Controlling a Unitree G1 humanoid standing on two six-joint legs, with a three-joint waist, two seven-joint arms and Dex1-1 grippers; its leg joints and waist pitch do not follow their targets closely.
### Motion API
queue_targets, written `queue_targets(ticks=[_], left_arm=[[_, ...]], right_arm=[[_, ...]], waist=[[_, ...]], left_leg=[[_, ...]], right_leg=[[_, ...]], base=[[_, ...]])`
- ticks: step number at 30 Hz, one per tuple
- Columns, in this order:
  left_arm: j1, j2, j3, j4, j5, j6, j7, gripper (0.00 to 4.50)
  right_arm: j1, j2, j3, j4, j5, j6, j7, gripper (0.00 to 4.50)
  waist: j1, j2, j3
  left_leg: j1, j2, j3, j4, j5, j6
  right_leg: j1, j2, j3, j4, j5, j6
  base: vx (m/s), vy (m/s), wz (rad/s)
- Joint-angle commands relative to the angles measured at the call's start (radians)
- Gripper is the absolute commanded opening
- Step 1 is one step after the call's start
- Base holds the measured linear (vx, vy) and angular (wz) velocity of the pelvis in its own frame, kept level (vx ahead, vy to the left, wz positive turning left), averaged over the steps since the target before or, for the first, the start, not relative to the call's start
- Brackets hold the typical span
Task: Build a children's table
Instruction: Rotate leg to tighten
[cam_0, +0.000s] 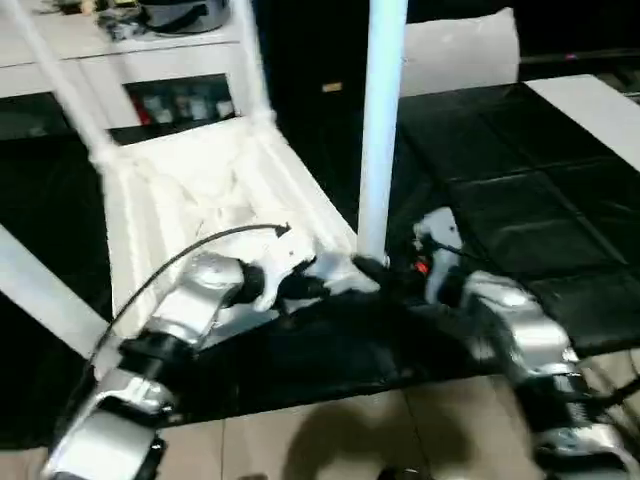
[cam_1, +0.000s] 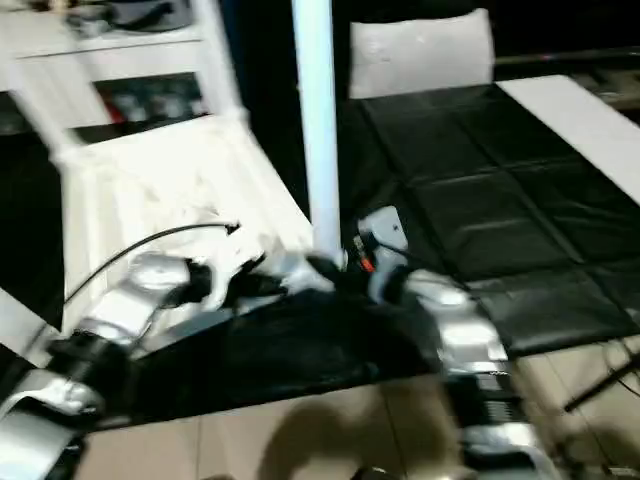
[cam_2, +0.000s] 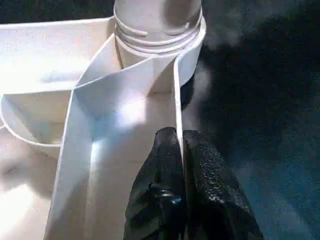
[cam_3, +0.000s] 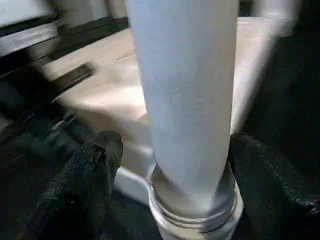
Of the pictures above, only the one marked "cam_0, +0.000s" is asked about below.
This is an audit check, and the white plastic table top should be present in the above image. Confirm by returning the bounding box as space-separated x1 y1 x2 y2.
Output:
88 115 382 384

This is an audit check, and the black table mat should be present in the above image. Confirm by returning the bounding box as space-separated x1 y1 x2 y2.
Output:
0 79 640 451

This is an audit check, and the black cabinet with gold label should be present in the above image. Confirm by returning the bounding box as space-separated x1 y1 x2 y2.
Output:
258 0 407 124

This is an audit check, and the white flat board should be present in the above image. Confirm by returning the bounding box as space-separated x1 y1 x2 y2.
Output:
527 73 640 172

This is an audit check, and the black stand leg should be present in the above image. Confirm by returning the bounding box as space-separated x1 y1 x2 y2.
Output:
597 377 640 409

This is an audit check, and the white sideboard cabinet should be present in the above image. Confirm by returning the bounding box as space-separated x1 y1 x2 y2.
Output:
0 12 271 137

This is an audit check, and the grey round bag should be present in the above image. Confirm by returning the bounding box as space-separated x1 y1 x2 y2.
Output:
138 0 232 36

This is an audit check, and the black bundle in plastic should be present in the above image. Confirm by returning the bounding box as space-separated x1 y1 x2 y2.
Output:
97 8 147 40

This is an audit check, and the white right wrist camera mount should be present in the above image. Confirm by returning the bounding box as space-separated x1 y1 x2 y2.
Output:
412 207 465 305

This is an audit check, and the black rail with red mark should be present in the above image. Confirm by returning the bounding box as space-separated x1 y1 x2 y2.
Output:
519 50 640 65

